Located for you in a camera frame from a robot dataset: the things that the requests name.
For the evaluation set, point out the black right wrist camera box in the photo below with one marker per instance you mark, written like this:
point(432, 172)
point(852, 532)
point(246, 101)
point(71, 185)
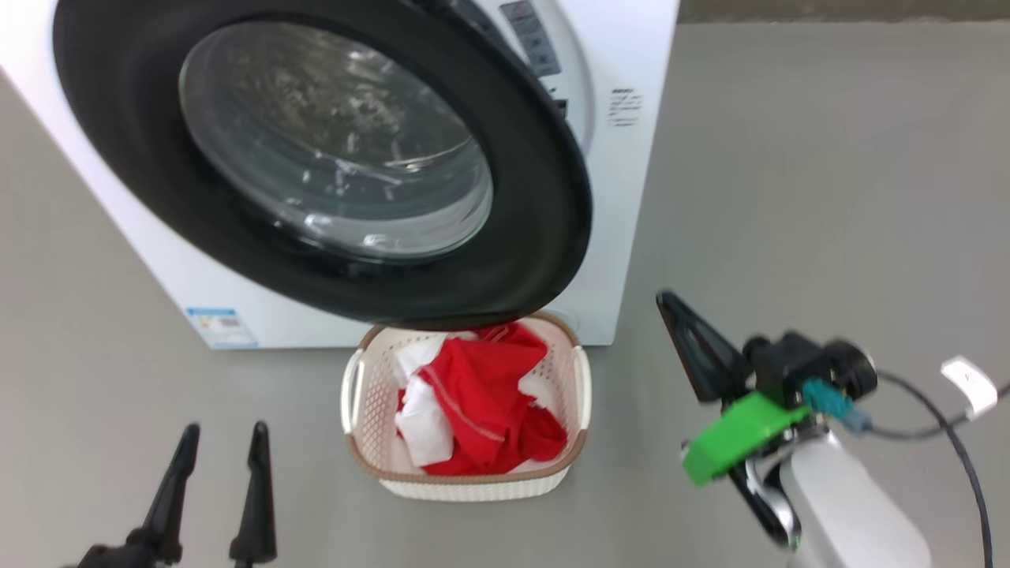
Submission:
point(789, 363)

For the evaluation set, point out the white front-load washing machine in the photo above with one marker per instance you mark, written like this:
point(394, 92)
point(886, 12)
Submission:
point(631, 237)

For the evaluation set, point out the red garment with white trim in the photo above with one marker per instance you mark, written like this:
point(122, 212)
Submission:
point(473, 394)

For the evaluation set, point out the plain red garment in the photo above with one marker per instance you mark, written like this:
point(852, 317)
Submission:
point(544, 438)

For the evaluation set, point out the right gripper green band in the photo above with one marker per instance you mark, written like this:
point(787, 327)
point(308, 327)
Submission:
point(742, 438)

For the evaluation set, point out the blue energy label sticker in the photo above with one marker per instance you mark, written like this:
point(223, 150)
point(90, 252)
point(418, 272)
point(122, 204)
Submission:
point(222, 327)

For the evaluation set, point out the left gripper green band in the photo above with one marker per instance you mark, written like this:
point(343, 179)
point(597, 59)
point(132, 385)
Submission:
point(118, 558)

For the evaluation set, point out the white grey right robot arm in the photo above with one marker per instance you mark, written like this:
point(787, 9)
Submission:
point(844, 513)

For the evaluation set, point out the black round glass washer door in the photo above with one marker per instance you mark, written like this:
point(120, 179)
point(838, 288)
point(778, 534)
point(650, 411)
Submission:
point(118, 118)

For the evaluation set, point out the cream basket with brown rim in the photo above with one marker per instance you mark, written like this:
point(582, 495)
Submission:
point(371, 450)

